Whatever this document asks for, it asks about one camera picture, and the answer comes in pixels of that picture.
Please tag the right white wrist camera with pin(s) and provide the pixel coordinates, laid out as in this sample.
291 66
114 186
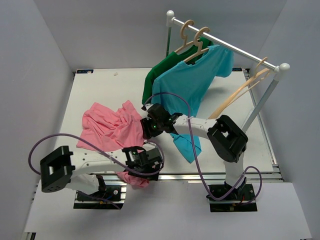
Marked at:
145 108

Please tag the beige plastic hanger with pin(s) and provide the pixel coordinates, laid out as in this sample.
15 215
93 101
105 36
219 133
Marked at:
245 87

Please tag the pink t shirt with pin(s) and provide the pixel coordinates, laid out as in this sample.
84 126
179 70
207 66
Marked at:
112 130

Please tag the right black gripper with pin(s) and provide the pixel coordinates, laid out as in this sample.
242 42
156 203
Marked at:
148 132

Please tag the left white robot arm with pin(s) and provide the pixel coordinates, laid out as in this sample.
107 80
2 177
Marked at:
78 171

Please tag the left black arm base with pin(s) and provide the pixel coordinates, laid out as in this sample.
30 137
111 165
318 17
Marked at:
107 197

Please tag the light blue t shirt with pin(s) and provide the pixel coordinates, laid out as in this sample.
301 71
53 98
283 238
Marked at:
185 85

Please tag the green t shirt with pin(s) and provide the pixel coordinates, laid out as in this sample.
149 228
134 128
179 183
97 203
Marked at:
166 64

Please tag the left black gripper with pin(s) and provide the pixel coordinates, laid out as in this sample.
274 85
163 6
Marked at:
154 177

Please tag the beige hanger with green shirt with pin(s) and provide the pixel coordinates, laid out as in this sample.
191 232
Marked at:
184 36

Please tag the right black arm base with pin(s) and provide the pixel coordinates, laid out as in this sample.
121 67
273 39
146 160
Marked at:
241 199

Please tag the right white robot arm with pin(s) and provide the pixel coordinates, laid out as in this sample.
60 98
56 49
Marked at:
227 139

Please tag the beige hanger with blue shirt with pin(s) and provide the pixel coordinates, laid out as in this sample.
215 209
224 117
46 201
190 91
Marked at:
198 44

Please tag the white clothes rack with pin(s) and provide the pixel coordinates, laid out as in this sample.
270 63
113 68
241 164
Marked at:
279 71

